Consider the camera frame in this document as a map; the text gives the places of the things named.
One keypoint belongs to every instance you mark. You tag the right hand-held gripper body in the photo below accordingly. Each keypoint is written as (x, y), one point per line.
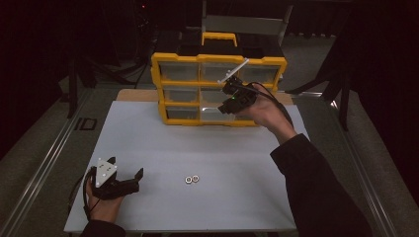
(245, 97)

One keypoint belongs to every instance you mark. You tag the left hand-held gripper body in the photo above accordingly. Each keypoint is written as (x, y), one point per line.
(107, 184)

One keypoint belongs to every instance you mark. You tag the clear plastic drawer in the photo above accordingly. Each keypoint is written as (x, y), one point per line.
(210, 114)

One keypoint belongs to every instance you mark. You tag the steel hex nut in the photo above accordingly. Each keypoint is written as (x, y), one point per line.
(195, 178)
(188, 179)

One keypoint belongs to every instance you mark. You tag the yellow black drawer organizer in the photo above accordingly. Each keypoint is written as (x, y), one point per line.
(158, 82)

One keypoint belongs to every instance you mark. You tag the person's left hand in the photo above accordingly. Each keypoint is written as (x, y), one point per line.
(103, 209)

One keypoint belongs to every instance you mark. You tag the person's right hand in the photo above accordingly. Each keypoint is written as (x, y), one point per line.
(270, 115)

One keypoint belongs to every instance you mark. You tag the set of clear organizer drawers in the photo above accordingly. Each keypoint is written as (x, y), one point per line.
(179, 72)

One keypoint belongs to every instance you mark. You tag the black tripod stand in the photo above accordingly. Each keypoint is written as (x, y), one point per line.
(336, 82)
(74, 82)

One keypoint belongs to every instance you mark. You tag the aluminium floor rail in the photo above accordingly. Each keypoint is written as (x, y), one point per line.
(365, 181)
(39, 171)

